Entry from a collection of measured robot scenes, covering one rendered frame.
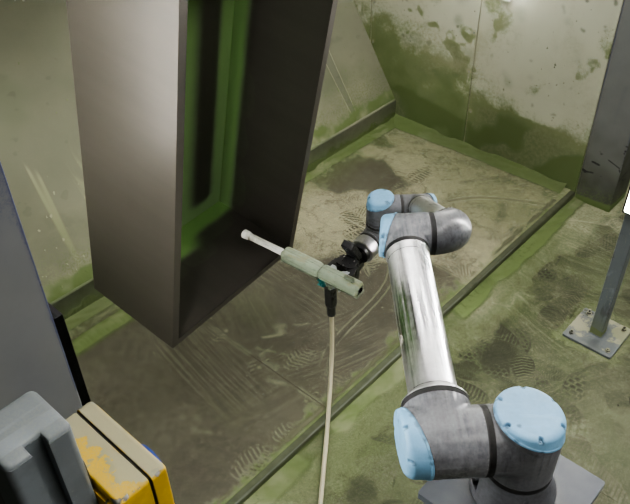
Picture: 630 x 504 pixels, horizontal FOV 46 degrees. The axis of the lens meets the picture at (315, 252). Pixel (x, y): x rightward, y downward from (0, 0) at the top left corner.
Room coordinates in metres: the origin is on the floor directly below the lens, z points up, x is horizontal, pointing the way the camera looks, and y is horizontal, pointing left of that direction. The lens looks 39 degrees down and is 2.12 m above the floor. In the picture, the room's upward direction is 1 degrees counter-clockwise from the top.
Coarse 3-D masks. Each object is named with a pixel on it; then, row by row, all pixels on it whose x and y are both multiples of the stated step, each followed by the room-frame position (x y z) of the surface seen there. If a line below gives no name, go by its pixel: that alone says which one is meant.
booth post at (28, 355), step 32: (0, 192) 0.86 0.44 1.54; (0, 224) 0.85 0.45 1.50; (0, 256) 0.83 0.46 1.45; (0, 288) 0.82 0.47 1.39; (32, 288) 0.85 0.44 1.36; (0, 320) 0.81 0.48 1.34; (32, 320) 0.84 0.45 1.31; (0, 352) 0.80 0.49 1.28; (32, 352) 0.83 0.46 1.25; (64, 352) 0.87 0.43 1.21; (0, 384) 0.78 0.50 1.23; (32, 384) 0.82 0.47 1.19; (64, 384) 0.85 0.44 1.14; (64, 416) 0.84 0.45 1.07
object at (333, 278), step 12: (252, 240) 2.00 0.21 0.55; (264, 240) 1.98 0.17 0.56; (276, 252) 1.93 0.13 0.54; (288, 252) 1.91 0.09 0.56; (300, 252) 1.91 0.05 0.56; (288, 264) 1.90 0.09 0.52; (300, 264) 1.86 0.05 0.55; (312, 264) 1.85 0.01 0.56; (312, 276) 1.84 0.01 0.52; (324, 276) 1.80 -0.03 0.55; (336, 276) 1.79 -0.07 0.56; (348, 276) 1.77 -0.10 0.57; (324, 288) 1.82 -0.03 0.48; (336, 288) 1.78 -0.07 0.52; (348, 288) 1.74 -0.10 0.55; (336, 300) 1.82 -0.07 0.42
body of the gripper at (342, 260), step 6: (360, 246) 1.97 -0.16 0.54; (366, 252) 1.95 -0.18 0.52; (342, 258) 1.92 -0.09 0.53; (348, 258) 1.92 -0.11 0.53; (354, 258) 1.91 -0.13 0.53; (366, 258) 1.95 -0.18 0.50; (342, 264) 1.89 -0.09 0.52; (348, 264) 1.89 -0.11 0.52; (354, 264) 1.89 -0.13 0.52; (360, 264) 1.94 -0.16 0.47; (342, 270) 1.88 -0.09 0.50
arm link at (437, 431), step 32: (384, 224) 1.53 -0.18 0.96; (416, 224) 1.53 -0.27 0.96; (384, 256) 1.51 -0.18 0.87; (416, 256) 1.42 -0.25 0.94; (416, 288) 1.32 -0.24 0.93; (416, 320) 1.22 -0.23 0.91; (416, 352) 1.14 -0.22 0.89; (448, 352) 1.15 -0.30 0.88; (416, 384) 1.06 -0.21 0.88; (448, 384) 1.04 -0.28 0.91; (416, 416) 0.96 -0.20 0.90; (448, 416) 0.96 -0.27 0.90; (480, 416) 0.96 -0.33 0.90; (416, 448) 0.90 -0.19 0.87; (448, 448) 0.90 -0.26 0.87; (480, 448) 0.90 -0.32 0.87
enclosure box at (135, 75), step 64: (128, 0) 1.53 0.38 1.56; (192, 0) 2.01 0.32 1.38; (256, 0) 2.11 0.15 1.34; (320, 0) 1.97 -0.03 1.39; (128, 64) 1.56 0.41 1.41; (192, 64) 2.05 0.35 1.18; (256, 64) 2.12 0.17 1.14; (320, 64) 1.98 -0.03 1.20; (128, 128) 1.58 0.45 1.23; (192, 128) 2.08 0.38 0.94; (256, 128) 2.14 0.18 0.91; (128, 192) 1.62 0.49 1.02; (192, 192) 2.13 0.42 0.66; (256, 192) 2.15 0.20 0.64; (128, 256) 1.65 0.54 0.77; (192, 256) 1.97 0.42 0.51; (256, 256) 2.00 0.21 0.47; (192, 320) 1.70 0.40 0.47
